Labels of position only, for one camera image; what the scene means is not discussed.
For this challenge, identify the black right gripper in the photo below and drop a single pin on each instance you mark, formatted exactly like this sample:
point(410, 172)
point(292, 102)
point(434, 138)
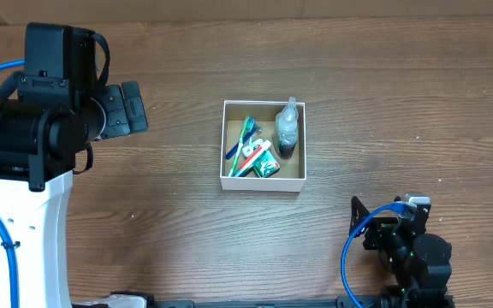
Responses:
point(377, 228)

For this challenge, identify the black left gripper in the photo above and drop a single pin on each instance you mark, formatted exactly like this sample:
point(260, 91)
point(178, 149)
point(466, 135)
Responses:
point(118, 121)

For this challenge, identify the green white soap packet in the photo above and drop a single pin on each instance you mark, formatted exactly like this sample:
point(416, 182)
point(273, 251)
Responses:
point(267, 165)

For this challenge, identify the clear dark spray bottle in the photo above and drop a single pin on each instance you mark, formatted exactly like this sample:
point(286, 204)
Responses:
point(285, 136)

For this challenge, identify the teal toothpaste tube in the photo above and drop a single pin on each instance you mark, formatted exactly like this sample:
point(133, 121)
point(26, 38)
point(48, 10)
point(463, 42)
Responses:
point(252, 159)

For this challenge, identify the green white toothbrush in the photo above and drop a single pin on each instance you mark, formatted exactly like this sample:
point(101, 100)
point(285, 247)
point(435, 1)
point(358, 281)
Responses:
point(246, 128)

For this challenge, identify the blue disposable razor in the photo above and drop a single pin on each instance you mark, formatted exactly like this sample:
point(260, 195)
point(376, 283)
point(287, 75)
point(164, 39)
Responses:
point(246, 137)

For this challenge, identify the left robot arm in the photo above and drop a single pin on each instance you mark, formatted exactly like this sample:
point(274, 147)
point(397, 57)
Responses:
point(44, 124)

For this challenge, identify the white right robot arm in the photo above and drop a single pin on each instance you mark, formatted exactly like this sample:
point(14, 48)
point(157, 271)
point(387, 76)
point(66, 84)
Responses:
point(419, 261)

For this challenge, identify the white cardboard box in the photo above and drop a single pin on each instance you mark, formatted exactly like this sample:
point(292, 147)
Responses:
point(292, 175)

